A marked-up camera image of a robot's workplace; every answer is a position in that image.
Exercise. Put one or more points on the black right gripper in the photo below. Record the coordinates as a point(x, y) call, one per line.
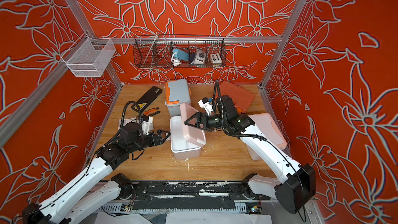
point(200, 116)

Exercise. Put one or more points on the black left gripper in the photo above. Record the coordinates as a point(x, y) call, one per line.
point(159, 136)

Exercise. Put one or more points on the grey first aid box orange handle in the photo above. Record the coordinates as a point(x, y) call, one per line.
point(177, 92)

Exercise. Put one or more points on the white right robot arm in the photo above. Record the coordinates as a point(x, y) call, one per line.
point(294, 184)

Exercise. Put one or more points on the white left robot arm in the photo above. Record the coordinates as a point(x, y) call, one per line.
point(72, 204)

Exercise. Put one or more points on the orange black pliers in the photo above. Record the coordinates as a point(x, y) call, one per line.
point(151, 112)

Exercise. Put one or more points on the black tool case yellow label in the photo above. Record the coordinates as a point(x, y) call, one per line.
point(148, 98)

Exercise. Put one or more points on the orange plastic tool case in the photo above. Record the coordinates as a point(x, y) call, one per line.
point(241, 97)

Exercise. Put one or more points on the white round-dial device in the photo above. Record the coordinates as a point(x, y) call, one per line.
point(199, 57)

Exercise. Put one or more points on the beige button box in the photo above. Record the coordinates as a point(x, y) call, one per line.
point(215, 60)

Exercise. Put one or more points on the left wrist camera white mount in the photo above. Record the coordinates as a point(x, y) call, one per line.
point(146, 123)

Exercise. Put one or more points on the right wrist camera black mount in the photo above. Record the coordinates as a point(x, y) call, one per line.
point(231, 120)

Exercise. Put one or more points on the blue device with white cable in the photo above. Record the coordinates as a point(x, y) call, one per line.
point(179, 56)

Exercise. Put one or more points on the black wire wall basket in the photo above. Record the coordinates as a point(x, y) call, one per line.
point(155, 51)

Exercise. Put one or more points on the aluminium frame post left rear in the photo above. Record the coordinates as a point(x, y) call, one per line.
point(89, 34)

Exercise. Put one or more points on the aluminium frame post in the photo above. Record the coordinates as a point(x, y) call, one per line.
point(89, 34)
point(296, 11)

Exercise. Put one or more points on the white wire mesh basket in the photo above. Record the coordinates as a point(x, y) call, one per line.
point(89, 60)

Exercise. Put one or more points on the aluminium left side rail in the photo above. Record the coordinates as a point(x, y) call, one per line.
point(19, 116)

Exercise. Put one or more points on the aluminium frame post right rear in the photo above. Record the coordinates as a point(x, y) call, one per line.
point(296, 11)

